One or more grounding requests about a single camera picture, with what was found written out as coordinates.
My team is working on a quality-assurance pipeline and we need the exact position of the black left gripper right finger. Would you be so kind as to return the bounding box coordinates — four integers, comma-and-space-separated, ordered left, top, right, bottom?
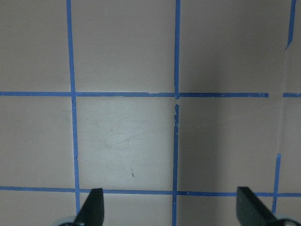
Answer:
236, 186, 278, 226

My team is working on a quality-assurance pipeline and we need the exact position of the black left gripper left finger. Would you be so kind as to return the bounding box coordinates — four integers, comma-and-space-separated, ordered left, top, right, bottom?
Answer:
73, 188, 104, 226

